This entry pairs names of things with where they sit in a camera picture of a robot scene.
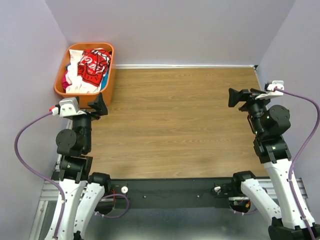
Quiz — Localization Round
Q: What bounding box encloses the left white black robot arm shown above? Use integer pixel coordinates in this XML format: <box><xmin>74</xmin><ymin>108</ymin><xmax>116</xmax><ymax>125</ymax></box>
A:
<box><xmin>45</xmin><ymin>93</ymin><xmax>111</xmax><ymax>240</ymax></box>

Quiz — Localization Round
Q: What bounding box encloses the orange plastic laundry basket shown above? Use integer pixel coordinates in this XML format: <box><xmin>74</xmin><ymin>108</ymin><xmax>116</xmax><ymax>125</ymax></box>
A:
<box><xmin>53</xmin><ymin>42</ymin><xmax>116</xmax><ymax>109</ymax></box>

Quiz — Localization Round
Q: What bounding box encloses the magenta pink t-shirt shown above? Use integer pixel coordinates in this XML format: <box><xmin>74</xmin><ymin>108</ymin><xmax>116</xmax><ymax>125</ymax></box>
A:
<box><xmin>61</xmin><ymin>71</ymin><xmax>71</xmax><ymax>91</ymax></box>

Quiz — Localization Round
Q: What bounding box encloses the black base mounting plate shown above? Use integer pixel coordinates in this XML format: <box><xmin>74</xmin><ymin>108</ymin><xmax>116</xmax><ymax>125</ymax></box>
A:
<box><xmin>111</xmin><ymin>177</ymin><xmax>253</xmax><ymax>212</ymax></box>

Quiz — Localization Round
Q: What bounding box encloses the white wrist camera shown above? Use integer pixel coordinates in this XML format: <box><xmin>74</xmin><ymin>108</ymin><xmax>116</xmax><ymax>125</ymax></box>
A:
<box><xmin>255</xmin><ymin>80</ymin><xmax>285</xmax><ymax>100</ymax></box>
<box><xmin>49</xmin><ymin>97</ymin><xmax>86</xmax><ymax>118</ymax></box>

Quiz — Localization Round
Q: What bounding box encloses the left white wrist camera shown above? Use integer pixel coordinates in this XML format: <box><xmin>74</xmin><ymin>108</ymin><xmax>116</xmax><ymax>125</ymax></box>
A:
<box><xmin>49</xmin><ymin>97</ymin><xmax>86</xmax><ymax>118</ymax></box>

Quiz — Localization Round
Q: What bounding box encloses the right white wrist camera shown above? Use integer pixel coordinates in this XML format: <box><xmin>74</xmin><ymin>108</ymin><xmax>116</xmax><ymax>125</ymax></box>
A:
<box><xmin>255</xmin><ymin>80</ymin><xmax>285</xmax><ymax>100</ymax></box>

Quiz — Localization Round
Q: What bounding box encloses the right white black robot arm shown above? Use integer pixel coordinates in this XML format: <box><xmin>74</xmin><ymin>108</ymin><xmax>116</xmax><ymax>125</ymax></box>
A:
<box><xmin>228</xmin><ymin>84</ymin><xmax>320</xmax><ymax>240</ymax></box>

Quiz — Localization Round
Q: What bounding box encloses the teal blue t-shirt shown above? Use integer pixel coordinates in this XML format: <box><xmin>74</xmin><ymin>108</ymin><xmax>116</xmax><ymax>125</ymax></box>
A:
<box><xmin>100</xmin><ymin>68</ymin><xmax>110</xmax><ymax>91</ymax></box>

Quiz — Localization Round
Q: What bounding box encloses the white red printed t-shirt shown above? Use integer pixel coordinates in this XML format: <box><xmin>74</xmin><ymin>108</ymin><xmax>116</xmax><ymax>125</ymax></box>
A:
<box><xmin>65</xmin><ymin>48</ymin><xmax>112</xmax><ymax>94</ymax></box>

